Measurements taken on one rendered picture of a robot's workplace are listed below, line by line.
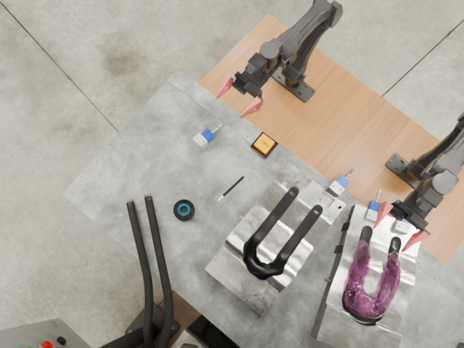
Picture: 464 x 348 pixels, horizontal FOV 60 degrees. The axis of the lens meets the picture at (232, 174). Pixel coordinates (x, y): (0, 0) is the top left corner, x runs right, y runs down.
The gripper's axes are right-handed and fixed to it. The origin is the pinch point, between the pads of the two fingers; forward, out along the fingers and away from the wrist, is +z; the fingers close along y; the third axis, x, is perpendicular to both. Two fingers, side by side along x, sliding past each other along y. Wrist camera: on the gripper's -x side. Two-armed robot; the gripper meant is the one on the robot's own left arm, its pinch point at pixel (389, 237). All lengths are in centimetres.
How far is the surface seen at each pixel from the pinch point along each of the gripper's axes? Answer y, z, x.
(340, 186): -17.8, -14.3, 34.8
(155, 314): -45, 82, 118
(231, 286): -24, 40, 34
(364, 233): -0.2, -6.1, 35.2
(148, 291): -45, 61, 30
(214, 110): -76, -7, 40
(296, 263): -12.6, 19.6, 27.7
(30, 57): -220, 23, 120
